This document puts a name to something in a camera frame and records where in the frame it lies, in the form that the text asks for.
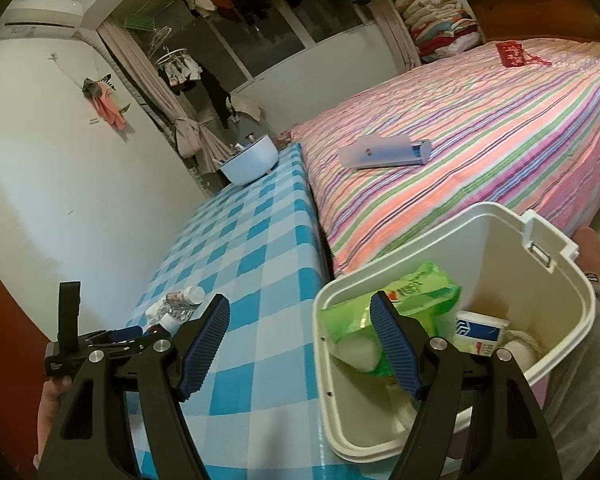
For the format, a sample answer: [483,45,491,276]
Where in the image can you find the clear plastic bottle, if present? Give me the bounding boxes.
[145,285,207,335]

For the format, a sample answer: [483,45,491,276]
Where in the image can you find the white air conditioner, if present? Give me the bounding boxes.
[0,0,87,44]

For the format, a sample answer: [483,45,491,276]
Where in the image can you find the wooden headboard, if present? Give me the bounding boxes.
[466,0,600,44]

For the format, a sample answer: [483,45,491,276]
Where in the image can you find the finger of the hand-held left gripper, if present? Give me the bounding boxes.
[82,325,145,345]
[107,338,156,359]

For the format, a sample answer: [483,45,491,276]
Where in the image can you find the black hanging garment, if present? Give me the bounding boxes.
[199,69,234,129]

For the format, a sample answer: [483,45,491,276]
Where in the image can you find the white plastic bin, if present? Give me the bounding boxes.
[312,201,597,464]

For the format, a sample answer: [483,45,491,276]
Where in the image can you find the translucent plastic box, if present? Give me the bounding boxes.
[340,135,434,170]

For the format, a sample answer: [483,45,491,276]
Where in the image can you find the light blue round container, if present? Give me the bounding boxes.
[219,132,281,186]

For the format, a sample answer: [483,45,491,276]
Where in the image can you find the person's left hand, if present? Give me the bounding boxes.
[32,375,74,467]

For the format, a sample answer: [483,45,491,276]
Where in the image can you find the red fabric pouch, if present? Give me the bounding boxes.
[496,41,552,69]

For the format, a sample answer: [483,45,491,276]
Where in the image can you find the round sock drying rack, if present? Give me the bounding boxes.
[155,47,204,94]

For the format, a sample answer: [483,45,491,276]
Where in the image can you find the white knitted cloth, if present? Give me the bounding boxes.
[502,329,539,370]

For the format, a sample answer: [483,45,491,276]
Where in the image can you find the beige hanging garment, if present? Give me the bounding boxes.
[229,93,267,122]

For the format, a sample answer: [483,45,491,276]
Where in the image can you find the striped bed sheet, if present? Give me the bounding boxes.
[289,39,600,281]

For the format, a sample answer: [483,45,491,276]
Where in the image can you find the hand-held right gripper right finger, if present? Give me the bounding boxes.
[370,290,563,480]

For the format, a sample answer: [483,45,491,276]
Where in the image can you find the green clothes hanger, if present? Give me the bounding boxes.
[124,14,174,47]

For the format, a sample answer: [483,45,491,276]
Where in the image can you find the beige curtain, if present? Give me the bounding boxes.
[97,22,234,174]

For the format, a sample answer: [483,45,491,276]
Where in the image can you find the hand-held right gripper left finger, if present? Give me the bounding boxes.
[37,292,232,480]

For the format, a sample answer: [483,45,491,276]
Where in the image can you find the stack of folded quilts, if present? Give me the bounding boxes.
[392,0,487,64]

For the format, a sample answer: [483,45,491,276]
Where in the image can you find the white tub with blue label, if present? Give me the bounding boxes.
[452,310,512,357]

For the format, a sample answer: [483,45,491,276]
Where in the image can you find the red wooden door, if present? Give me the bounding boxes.
[0,247,49,480]

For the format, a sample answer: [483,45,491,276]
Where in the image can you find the pink cloth on hook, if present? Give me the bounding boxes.
[82,76,128,132]

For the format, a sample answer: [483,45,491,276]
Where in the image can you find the bright green wipes packet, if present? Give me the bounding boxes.
[319,260,464,380]

